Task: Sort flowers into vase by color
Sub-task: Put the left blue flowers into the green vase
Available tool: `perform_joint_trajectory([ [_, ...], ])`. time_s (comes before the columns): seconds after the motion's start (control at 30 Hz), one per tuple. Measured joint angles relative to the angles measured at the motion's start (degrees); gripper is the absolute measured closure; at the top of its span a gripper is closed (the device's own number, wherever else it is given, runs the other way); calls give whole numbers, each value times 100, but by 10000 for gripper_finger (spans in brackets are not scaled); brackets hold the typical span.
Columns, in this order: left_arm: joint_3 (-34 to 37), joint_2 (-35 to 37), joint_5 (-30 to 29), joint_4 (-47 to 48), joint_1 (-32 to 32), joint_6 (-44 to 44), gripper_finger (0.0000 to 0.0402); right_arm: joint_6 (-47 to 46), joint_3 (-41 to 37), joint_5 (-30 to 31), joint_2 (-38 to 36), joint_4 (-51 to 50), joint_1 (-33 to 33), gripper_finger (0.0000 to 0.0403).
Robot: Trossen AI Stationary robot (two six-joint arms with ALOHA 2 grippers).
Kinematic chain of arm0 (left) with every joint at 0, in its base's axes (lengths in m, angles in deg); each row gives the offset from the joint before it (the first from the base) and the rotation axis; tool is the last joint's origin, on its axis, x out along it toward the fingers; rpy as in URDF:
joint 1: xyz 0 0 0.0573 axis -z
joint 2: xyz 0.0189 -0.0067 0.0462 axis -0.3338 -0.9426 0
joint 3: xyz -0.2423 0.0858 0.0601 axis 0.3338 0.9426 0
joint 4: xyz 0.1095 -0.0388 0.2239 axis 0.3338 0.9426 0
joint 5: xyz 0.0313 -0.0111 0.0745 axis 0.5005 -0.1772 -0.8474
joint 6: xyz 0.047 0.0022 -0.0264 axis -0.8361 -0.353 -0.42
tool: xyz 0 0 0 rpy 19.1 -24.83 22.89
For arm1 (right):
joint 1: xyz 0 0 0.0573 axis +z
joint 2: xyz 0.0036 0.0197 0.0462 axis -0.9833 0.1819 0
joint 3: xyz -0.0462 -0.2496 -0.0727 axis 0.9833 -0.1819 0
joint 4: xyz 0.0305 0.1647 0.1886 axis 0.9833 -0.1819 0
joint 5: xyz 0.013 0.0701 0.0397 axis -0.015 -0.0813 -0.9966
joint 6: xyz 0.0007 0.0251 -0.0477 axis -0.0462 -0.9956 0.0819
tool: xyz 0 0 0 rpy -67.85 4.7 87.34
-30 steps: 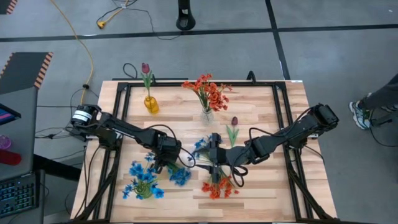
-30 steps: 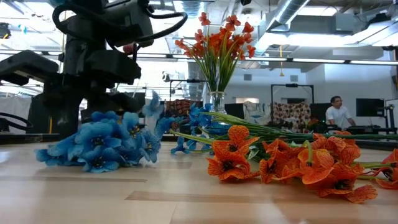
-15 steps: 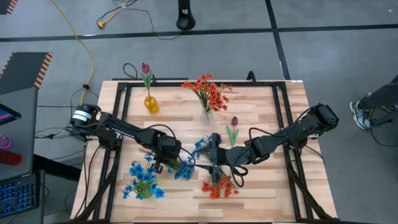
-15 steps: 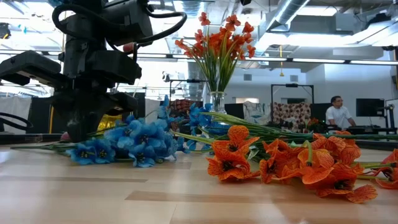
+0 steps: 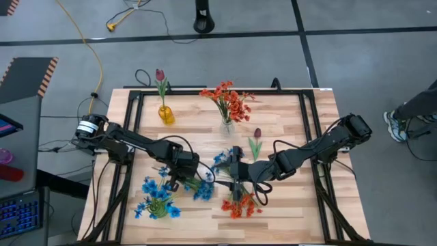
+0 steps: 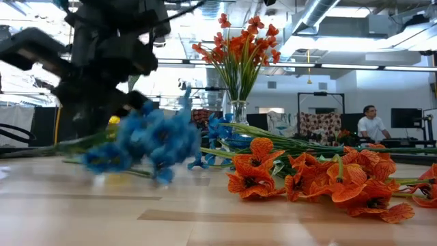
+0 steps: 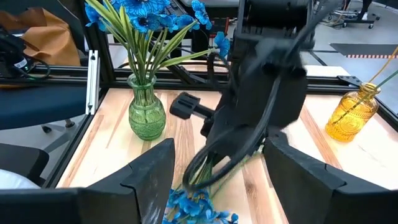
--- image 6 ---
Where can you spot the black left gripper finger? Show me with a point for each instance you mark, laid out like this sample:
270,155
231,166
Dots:
134,101
85,114

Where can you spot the black desk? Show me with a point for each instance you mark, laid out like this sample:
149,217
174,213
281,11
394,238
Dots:
403,141

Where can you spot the yellow glass vase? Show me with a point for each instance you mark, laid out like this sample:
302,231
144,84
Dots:
114,120

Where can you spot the black partition panel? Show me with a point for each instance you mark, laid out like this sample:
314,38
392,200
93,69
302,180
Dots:
350,121
42,126

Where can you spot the red patterned cloth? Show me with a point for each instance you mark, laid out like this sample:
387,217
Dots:
201,116

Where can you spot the white cloth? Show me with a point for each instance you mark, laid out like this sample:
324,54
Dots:
280,121

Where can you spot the black camera stand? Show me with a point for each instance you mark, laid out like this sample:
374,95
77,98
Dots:
428,118

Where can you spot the ceiling light strip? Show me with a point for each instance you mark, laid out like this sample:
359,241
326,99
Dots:
177,61
358,66

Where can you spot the large smooth silver duct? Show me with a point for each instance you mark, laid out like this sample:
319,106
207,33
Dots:
314,13

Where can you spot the black computer monitor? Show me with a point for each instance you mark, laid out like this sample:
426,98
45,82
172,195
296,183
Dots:
406,118

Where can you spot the orange artificial flower bunch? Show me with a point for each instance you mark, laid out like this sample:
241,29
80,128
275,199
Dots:
239,48
252,182

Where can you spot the white curtain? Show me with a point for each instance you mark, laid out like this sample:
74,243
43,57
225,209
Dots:
17,116

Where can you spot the grey wall vent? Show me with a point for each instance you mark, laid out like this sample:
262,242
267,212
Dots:
322,85
272,84

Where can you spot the clear glass vase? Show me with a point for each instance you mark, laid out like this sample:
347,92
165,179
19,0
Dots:
239,112

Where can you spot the person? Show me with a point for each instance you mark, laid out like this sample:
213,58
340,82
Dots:
372,126

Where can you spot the black aluminium table frame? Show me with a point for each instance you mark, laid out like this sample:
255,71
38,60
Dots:
20,153

